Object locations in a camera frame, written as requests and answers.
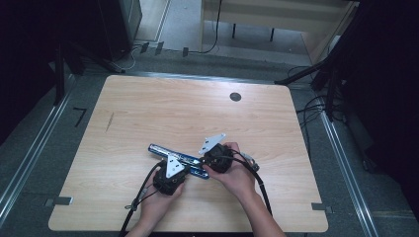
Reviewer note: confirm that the dark round table grommet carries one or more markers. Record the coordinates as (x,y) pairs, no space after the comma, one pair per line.
(235,96)

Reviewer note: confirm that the blue stapler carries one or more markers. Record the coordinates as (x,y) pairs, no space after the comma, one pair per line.
(158,150)

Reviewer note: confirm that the small silver metal object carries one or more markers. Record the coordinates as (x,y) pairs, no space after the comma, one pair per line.
(252,161)

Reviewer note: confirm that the black angled metal stand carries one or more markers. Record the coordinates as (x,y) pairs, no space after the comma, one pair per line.
(306,70)

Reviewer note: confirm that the person's left hand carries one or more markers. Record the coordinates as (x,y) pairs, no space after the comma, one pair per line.
(154,205)

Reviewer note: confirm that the light wooden bench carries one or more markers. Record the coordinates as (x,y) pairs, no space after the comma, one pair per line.
(280,13)

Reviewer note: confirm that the small grey floor plug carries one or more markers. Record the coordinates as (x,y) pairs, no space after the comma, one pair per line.
(144,47)

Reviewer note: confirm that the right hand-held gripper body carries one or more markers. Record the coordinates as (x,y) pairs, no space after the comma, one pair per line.
(220,159)

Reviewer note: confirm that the person's right hand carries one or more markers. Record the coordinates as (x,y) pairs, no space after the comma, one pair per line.
(237,179)

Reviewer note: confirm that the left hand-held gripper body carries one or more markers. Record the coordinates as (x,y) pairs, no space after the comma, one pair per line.
(169,182)

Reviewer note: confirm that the aluminium floor rail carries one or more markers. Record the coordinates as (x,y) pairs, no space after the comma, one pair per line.
(33,148)
(346,174)

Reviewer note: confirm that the dark cabinet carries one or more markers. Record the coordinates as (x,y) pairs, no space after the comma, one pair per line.
(122,23)

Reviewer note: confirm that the grey table bracket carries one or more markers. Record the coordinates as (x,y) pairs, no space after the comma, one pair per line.
(321,207)
(61,200)

